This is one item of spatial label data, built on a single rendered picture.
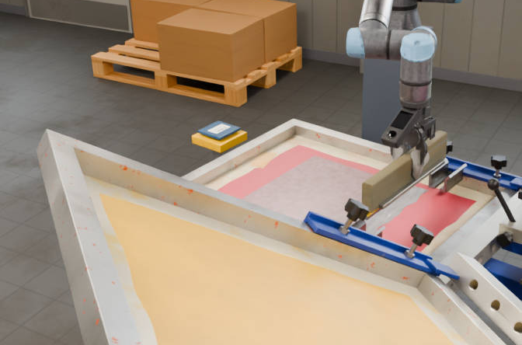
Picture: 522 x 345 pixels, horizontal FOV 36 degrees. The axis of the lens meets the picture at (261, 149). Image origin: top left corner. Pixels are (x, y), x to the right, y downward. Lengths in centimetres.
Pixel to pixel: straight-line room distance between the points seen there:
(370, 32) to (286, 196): 51
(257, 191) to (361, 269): 83
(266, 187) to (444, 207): 49
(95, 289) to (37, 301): 277
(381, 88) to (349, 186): 61
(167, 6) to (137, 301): 515
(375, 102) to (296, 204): 75
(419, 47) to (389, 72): 86
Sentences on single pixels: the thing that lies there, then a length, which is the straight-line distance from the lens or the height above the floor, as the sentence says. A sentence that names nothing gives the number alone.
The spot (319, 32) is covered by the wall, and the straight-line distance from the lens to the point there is 607.
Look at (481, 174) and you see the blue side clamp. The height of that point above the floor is 100.
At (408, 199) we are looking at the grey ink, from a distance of 219.
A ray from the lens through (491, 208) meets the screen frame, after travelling 213.
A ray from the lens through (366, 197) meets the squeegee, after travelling 191.
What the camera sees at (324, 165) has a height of 96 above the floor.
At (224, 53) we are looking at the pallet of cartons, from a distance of 523.
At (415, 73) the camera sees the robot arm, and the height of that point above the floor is 137.
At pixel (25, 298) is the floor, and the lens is 364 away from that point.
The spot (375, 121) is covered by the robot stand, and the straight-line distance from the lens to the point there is 284.
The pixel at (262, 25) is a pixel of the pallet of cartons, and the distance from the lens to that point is 549.
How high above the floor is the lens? 203
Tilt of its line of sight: 26 degrees down
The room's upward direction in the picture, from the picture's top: 2 degrees counter-clockwise
